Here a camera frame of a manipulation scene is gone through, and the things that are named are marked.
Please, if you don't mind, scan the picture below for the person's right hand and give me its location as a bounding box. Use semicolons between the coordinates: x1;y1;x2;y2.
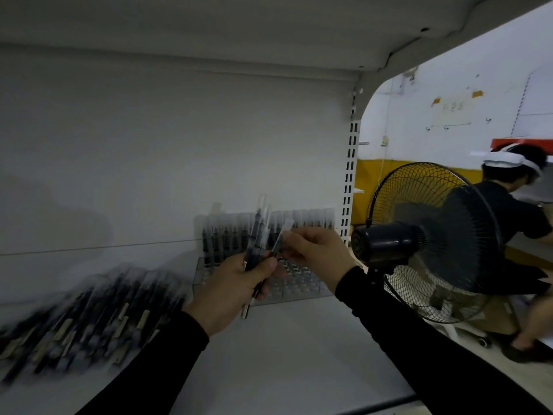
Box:
281;227;358;294

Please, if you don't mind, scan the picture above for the person's left hand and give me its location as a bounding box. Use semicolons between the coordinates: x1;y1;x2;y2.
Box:
186;254;287;338

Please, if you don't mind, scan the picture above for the single clear capped black pen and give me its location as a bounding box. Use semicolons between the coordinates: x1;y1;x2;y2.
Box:
270;218;295;261

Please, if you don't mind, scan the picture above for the bundle of black capped pens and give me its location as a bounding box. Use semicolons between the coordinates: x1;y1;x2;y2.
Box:
240;194;274;320

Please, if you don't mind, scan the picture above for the person's right forearm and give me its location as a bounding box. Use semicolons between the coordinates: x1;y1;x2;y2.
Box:
334;265;553;415

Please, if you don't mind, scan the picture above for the person's left forearm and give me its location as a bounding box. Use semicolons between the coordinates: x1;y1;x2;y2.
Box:
77;311;211;415

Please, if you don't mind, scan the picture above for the clear plastic pen rack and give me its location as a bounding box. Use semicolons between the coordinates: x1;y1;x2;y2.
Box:
192;254;336;308

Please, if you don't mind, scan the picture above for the row of upright black pens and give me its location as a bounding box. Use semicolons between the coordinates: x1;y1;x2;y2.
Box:
200;207;338;269

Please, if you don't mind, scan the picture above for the white slotted shelf upright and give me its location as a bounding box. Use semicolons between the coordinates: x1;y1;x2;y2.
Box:
339;80;363;248

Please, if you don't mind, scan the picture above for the black standing fan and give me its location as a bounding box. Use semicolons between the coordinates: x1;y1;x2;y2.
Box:
350;162;504;325

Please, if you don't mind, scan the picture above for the loose pile of black pens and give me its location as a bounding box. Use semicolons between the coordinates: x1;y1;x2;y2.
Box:
0;263;192;386

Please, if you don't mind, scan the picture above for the white chair base with casters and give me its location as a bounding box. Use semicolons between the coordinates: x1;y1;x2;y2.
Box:
432;317;494;349

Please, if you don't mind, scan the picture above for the paper notice with orange tape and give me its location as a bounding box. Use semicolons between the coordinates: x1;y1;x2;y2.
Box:
431;90;484;128

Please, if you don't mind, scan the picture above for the white head-worn device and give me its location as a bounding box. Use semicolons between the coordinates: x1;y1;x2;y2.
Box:
482;144;543;177

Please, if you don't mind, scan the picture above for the white overhead shelf board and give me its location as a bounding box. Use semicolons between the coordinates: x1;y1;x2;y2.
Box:
0;0;553;76

